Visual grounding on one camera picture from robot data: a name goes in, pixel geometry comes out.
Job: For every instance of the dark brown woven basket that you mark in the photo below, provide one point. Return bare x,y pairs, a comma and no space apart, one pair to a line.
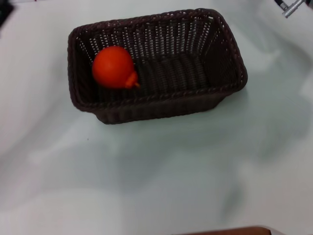
156,71

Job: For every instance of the orange toy tangerine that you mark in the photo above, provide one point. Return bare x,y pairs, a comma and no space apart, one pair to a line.
111,67

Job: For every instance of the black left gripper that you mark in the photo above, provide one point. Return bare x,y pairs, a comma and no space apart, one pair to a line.
5,7

